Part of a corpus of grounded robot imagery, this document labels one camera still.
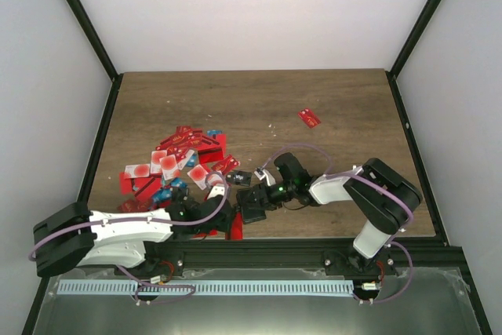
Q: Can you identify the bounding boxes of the red VIP card top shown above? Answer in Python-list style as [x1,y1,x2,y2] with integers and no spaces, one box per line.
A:
[155,131,194,151]

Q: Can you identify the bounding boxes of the white red circle card left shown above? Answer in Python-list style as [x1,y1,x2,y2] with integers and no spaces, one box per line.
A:
[124,164,151,179]

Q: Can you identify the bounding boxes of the lone red VIP card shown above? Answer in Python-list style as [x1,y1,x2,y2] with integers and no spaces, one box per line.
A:
[297,108,321,129]

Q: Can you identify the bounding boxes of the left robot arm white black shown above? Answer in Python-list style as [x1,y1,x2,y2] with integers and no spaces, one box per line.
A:
[29,184,242,278]

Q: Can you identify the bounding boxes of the white red circle card centre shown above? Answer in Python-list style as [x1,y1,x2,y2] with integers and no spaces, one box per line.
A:
[187,164,209,190]

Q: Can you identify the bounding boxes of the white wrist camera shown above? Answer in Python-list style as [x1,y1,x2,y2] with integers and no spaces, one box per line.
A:
[254,168,276,187]
[206,184,227,200]

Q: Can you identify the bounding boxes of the light blue slotted cable duct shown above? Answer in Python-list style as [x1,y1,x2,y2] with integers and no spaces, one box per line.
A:
[56,279,354,297]

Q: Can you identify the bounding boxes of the black VIP card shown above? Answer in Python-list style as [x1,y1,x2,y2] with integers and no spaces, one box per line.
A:
[226,170,253,187]

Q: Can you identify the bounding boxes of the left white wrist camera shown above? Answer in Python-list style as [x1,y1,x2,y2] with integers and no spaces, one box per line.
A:
[206,184,227,200]

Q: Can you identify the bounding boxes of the red card black stripe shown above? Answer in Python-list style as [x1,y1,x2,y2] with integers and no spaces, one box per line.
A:
[226,213,243,241]

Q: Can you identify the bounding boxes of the white red circle card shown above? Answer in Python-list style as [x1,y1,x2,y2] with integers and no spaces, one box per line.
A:
[159,155,180,180]
[187,164,209,190]
[124,164,151,179]

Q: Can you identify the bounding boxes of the blue card top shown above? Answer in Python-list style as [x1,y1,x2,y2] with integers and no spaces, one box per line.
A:
[206,129,223,137]

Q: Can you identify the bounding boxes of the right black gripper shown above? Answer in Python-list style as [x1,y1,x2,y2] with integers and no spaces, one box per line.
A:
[241,181,296,211]

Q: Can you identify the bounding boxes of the black aluminium frame rail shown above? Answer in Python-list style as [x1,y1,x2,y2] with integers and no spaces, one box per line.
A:
[129,237,467,276]

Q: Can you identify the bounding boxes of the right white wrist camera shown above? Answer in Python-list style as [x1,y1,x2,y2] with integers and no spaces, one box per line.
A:
[254,168,276,187]

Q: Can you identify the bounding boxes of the white red circle card upper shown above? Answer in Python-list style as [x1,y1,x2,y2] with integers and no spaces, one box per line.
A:
[159,155,180,180]

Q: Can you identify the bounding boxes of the red VIP card centre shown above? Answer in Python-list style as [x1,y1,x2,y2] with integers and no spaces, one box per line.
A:
[211,155,240,175]

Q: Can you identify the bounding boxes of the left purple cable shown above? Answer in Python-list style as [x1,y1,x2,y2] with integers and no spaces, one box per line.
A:
[27,172,231,307]

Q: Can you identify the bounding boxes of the black leather card holder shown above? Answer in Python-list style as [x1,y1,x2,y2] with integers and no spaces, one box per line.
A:
[236,188,267,224]

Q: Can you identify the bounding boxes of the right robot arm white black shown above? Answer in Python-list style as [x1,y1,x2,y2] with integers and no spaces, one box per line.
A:
[240,152,423,275]

